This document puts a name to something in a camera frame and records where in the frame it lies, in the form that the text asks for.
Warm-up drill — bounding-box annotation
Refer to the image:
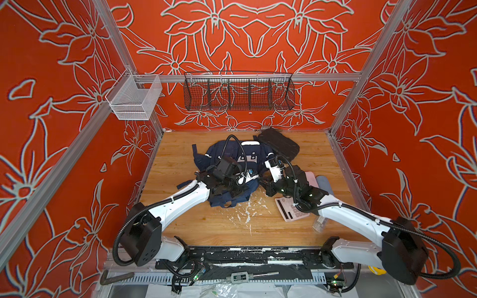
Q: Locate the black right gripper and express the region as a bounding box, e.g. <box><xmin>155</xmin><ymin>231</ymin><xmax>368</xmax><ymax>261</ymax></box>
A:
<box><xmin>255</xmin><ymin>174</ymin><xmax>301</xmax><ymax>201</ymax></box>

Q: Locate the navy blue student backpack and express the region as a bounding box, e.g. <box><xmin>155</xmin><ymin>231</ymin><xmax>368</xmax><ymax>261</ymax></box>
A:
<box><xmin>192</xmin><ymin>135</ymin><xmax>275</xmax><ymax>208</ymax></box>

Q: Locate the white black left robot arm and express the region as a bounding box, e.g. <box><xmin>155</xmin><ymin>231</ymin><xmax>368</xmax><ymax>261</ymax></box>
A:
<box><xmin>112</xmin><ymin>170</ymin><xmax>257</xmax><ymax>266</ymax></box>

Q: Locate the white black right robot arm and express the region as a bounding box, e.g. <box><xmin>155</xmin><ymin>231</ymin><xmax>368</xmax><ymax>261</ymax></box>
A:
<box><xmin>261</xmin><ymin>165</ymin><xmax>462</xmax><ymax>285</ymax></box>

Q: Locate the pink pencil case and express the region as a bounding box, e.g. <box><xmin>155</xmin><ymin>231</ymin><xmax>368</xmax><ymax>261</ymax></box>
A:
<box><xmin>305</xmin><ymin>171</ymin><xmax>319</xmax><ymax>188</ymax></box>

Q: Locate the pink white calculator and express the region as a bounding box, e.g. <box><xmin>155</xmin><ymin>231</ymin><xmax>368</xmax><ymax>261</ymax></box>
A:
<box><xmin>275</xmin><ymin>197</ymin><xmax>309</xmax><ymax>222</ymax></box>

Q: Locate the grey blue glasses case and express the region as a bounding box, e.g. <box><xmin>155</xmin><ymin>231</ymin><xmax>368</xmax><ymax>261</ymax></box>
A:
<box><xmin>316</xmin><ymin>176</ymin><xmax>334</xmax><ymax>196</ymax></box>

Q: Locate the black hard zip case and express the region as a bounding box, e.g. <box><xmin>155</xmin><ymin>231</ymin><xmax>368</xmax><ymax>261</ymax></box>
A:
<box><xmin>254</xmin><ymin>128</ymin><xmax>300</xmax><ymax>161</ymax></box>

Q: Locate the yellow tape roll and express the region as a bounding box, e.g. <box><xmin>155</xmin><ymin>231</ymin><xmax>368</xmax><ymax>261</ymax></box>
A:
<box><xmin>368</xmin><ymin>266</ymin><xmax>387</xmax><ymax>276</ymax></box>

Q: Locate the brown bent metal bar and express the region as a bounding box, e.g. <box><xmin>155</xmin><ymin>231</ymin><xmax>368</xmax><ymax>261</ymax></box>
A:
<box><xmin>99</xmin><ymin>269</ymin><xmax>135</xmax><ymax>286</ymax></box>

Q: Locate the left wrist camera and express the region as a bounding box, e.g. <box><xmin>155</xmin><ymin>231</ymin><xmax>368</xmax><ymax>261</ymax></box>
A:
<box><xmin>214</xmin><ymin>156</ymin><xmax>242</xmax><ymax>179</ymax></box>

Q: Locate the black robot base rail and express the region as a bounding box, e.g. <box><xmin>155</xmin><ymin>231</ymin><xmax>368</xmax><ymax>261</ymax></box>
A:
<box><xmin>155</xmin><ymin>246</ymin><xmax>355</xmax><ymax>271</ymax></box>

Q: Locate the black wire wall basket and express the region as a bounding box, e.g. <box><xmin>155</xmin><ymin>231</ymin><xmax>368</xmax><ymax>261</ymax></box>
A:
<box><xmin>183</xmin><ymin>70</ymin><xmax>296</xmax><ymax>112</ymax></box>

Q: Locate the white wire mesh basket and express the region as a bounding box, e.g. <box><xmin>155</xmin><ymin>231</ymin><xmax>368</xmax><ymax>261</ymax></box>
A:
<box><xmin>106</xmin><ymin>69</ymin><xmax>163</xmax><ymax>120</ymax></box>

